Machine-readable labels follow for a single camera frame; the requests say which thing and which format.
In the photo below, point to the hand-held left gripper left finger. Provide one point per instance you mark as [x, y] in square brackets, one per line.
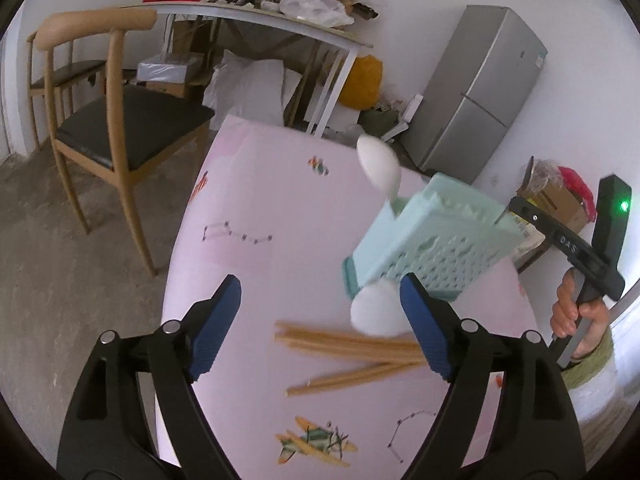
[215, 330]

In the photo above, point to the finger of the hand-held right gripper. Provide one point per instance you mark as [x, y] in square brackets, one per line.
[530, 217]

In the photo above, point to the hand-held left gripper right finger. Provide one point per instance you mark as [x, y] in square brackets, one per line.
[425, 330]

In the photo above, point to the white spoon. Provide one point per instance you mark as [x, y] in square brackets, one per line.
[377, 160]
[372, 310]

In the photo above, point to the wooden chopstick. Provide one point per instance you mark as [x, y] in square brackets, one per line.
[325, 385]
[350, 353]
[340, 336]
[370, 370]

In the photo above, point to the teal plastic utensil holder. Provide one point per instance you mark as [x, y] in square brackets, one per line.
[425, 230]

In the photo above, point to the person's right hand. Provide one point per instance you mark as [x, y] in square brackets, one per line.
[562, 310]

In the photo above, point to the open cardboard box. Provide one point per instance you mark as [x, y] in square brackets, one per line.
[555, 200]

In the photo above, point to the small red plastic bag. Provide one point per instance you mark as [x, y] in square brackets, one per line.
[575, 180]

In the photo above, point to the silver refrigerator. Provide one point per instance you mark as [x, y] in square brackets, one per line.
[475, 90]

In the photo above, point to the dark green bag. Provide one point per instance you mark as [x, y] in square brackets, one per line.
[377, 122]

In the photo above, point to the yellow plastic bag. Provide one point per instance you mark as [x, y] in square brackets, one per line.
[361, 82]

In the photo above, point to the wooden chair with dark seat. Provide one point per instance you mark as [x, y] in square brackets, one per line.
[75, 71]
[130, 115]

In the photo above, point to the white long table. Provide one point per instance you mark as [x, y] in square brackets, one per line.
[332, 92]

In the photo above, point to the white pillow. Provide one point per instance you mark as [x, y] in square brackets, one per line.
[250, 87]

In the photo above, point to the white flat box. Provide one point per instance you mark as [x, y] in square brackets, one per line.
[167, 72]

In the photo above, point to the brown cardboard box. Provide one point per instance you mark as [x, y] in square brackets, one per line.
[192, 35]

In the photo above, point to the clear plastic bag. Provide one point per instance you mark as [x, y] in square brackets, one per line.
[315, 10]

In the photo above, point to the white wall socket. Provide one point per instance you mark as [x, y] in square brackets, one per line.
[495, 180]

